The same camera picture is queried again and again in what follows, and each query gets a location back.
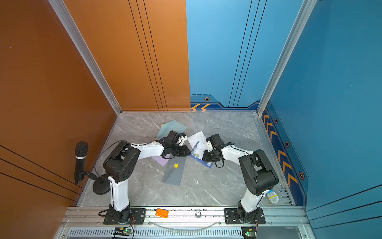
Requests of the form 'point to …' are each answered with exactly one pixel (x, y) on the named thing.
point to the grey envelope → (173, 170)
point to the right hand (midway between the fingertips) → (205, 159)
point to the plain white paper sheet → (198, 137)
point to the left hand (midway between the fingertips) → (191, 150)
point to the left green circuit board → (123, 231)
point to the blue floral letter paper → (197, 153)
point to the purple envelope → (162, 159)
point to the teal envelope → (166, 127)
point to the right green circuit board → (249, 232)
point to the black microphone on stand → (101, 184)
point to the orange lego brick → (162, 213)
